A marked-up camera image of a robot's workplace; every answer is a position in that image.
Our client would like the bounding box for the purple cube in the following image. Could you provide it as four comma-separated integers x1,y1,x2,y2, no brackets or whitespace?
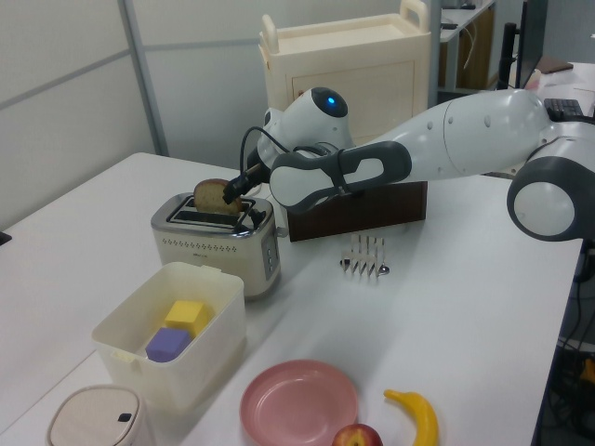
145,327,191,363

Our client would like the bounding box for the yellow banana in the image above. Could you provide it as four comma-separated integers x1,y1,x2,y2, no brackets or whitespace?
383,388,440,446

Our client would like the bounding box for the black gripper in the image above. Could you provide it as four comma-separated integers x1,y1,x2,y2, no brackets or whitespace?
221,163,268,204

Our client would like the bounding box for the dark brown wooden box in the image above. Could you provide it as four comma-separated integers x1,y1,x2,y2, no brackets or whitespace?
283,178,430,243

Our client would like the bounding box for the cream chrome toaster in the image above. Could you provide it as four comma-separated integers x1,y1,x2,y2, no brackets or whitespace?
150,192,289,302

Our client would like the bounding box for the red apple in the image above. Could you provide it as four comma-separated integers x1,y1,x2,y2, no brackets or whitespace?
330,423,385,446

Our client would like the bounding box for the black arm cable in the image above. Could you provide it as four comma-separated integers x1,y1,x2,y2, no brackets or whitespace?
238,125,301,180

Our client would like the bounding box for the black keyboard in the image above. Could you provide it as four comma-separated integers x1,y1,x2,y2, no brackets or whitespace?
542,97,585,123

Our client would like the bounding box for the white plastic container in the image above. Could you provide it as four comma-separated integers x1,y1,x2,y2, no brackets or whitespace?
91,261,246,411

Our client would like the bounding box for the cream plastic cabinet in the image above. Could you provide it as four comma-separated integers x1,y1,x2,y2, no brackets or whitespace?
258,0,431,146

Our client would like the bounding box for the pink plate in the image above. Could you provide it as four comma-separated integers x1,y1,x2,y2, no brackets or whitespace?
239,360,361,446

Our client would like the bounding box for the black computer monitor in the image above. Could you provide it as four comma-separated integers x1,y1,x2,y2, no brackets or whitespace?
497,0,546,92

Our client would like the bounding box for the brown bread slice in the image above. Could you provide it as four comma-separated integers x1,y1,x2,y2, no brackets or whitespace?
193,178,243,216

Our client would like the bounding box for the silver metal toast rack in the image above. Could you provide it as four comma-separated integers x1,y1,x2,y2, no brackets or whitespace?
337,234,391,282

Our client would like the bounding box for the white round lid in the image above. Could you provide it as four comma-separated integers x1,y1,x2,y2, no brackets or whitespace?
45,385,157,446

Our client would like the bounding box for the yellow cube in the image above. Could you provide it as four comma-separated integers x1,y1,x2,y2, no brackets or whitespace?
164,299,210,336

